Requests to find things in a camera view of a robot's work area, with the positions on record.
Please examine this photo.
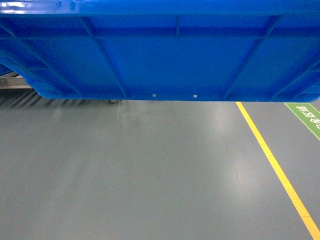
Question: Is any large blue plastic crate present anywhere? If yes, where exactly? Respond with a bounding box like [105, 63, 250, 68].
[0, 0, 320, 102]

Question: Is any stainless steel roller shelf rack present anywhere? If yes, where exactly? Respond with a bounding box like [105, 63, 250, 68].
[0, 64, 33, 90]

